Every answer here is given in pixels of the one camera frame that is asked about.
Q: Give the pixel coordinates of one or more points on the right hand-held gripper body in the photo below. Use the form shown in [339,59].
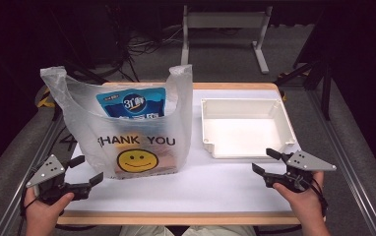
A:
[307,162]

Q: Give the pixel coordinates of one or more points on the person's beige trousers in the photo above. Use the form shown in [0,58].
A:
[209,231]

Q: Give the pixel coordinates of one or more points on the blue snack pouch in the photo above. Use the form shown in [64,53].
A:
[133,103]

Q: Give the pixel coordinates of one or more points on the yellow black hazard tape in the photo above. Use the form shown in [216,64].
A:
[46,104]

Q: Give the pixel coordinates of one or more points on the person's right hand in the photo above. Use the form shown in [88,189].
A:
[307,203]

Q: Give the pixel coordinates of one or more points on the translucent smiley plastic bag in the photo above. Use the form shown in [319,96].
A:
[87,131]

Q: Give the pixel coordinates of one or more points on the white metal stand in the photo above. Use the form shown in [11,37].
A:
[225,20]

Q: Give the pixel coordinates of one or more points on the white plastic tray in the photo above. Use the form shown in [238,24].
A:
[241,134]

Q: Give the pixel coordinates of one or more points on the person's left hand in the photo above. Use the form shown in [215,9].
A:
[41,214]

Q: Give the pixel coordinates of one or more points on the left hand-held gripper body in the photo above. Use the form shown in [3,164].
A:
[46,170]

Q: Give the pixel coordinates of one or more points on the white table sheet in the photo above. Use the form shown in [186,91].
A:
[209,190]

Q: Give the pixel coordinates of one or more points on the aluminium floor rail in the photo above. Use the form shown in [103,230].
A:
[43,150]
[346,164]

